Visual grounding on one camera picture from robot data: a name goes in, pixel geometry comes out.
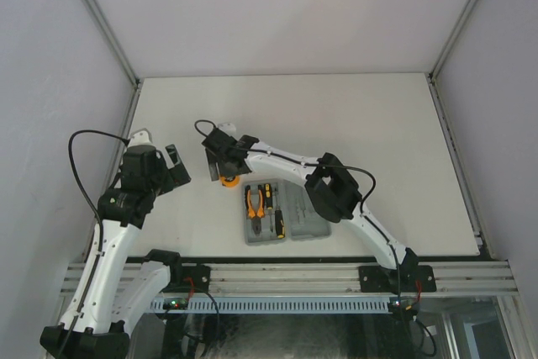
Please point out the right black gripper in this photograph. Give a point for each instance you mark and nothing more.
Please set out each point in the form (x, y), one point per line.
(213, 168)

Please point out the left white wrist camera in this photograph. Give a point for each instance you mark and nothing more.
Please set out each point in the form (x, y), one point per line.
(140, 140)

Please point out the orange handled pliers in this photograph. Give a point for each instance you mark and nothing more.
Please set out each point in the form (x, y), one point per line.
(254, 213)

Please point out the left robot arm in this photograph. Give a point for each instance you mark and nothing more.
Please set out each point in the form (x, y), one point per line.
(100, 318)

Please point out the slotted grey cable duct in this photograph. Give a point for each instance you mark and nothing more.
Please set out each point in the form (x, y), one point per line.
(271, 305)

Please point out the aluminium frame post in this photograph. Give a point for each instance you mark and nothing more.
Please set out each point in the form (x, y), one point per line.
(456, 31)
(98, 16)

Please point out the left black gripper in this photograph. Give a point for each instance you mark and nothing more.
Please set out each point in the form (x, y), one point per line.
(175, 176)

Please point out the grey plastic tool case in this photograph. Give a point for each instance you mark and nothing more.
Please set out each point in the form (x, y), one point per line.
(301, 221)

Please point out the black yellow screwdriver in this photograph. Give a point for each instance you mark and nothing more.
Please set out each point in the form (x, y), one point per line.
(268, 196)
(279, 224)

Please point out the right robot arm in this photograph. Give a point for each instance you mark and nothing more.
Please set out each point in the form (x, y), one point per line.
(337, 192)

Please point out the orange tape measure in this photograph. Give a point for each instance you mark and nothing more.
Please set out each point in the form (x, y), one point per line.
(230, 182)

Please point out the left aluminium frame post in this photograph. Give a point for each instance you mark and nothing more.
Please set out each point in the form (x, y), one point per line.
(98, 16)

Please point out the aluminium front rail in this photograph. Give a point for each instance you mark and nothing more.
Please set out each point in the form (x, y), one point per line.
(449, 279)

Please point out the right aluminium frame post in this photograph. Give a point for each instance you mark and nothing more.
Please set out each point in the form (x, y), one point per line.
(456, 31)

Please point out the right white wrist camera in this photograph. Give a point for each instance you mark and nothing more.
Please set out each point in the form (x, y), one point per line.
(228, 128)

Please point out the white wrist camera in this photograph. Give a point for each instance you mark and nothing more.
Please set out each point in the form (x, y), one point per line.
(140, 140)
(228, 128)

